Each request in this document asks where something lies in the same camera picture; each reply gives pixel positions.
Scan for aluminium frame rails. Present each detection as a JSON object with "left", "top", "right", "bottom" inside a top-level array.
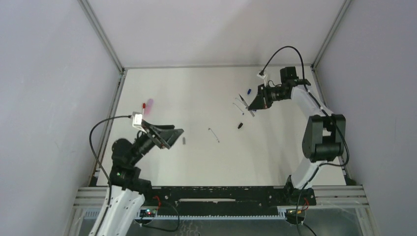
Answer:
[{"left": 65, "top": 185, "right": 377, "bottom": 236}]

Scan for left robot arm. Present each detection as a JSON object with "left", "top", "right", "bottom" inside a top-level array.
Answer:
[{"left": 90, "top": 114, "right": 184, "bottom": 236}]

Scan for pink highlighter pen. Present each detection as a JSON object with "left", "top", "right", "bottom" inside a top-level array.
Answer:
[{"left": 144, "top": 98, "right": 154, "bottom": 116}]

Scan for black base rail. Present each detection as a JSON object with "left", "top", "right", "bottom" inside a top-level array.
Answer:
[{"left": 143, "top": 186, "right": 317, "bottom": 217}]

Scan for thin white black-tip pen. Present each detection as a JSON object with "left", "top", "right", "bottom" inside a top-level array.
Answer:
[{"left": 208, "top": 128, "right": 220, "bottom": 143}]

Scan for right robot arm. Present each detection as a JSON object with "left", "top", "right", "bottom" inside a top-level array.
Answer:
[{"left": 247, "top": 66, "right": 347, "bottom": 198}]

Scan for right camera cable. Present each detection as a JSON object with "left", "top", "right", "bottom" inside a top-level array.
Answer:
[{"left": 260, "top": 46, "right": 350, "bottom": 236}]

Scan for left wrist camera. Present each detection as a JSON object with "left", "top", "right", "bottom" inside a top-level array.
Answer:
[{"left": 131, "top": 112, "right": 143, "bottom": 129}]

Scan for grey pen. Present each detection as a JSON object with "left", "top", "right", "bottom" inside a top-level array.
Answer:
[{"left": 239, "top": 94, "right": 255, "bottom": 117}]

